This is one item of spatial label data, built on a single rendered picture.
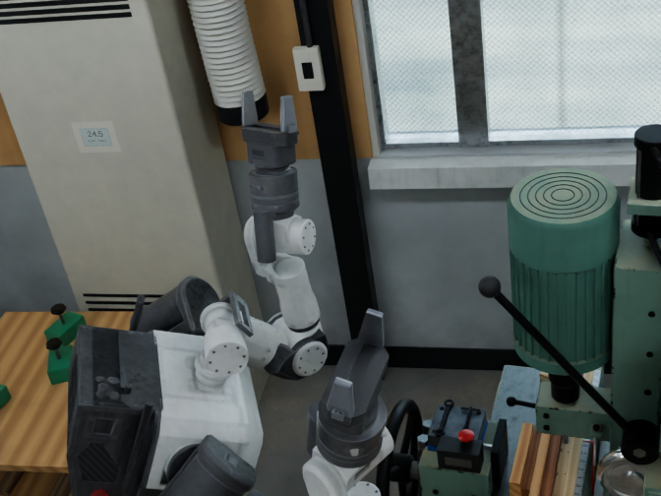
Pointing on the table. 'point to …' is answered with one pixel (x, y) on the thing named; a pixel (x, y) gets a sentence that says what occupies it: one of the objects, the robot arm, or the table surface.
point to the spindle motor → (564, 266)
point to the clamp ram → (499, 452)
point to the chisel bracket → (570, 414)
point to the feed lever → (650, 434)
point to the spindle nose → (564, 389)
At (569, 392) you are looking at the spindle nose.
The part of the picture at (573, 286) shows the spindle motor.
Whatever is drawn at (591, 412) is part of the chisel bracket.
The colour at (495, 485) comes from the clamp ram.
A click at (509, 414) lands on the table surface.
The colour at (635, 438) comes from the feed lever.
